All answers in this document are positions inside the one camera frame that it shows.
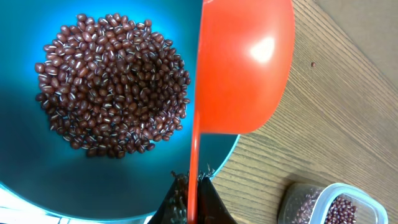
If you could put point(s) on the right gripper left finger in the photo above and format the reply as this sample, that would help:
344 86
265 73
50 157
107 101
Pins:
173 209

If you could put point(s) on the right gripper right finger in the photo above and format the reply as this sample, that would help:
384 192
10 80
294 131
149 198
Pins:
211 209

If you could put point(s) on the red scoop blue handle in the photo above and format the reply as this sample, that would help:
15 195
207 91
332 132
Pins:
245 52

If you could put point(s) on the blue bowl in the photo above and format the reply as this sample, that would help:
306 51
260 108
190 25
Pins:
42 168

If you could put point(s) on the beans in blue bowl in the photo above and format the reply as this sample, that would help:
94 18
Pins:
112 86

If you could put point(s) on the white digital kitchen scale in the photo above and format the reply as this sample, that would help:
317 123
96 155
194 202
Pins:
14 209

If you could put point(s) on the clear plastic container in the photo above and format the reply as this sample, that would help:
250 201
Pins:
369 210

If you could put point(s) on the red adzuki beans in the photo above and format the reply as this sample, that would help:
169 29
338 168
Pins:
340 211

